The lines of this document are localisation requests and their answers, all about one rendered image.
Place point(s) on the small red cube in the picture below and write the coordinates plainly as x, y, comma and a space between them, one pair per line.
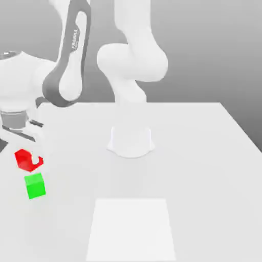
23, 161

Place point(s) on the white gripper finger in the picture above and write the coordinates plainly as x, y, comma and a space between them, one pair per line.
35, 157

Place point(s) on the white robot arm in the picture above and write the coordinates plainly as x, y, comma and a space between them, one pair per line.
131, 65

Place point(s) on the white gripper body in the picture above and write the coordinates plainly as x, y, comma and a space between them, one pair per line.
24, 142

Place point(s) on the small green cube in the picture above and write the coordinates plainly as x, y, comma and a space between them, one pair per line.
35, 187

